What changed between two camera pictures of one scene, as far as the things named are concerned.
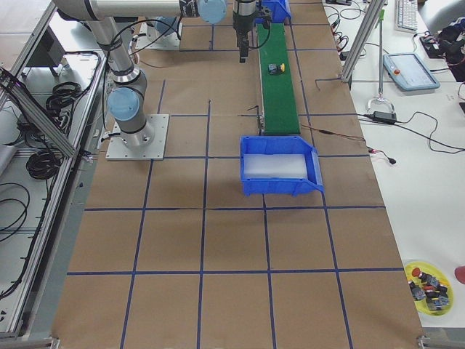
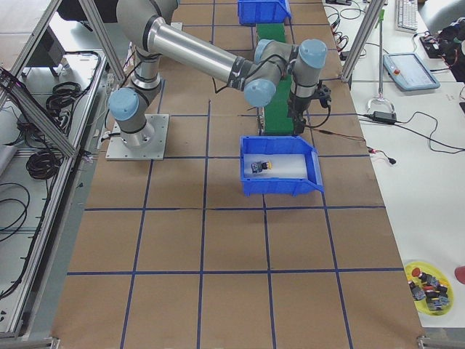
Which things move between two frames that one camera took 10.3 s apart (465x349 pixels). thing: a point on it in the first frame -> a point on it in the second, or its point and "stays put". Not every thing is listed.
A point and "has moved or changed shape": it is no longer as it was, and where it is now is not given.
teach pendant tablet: (409, 70) stays put
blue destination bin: (277, 165) stays put
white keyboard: (406, 15) stays put
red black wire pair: (370, 149) stays put
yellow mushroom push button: (275, 69) has moved or changed shape
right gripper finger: (243, 58) -> (299, 126)
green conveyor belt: (278, 99) stays put
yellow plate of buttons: (431, 290) stays put
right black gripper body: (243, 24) -> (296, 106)
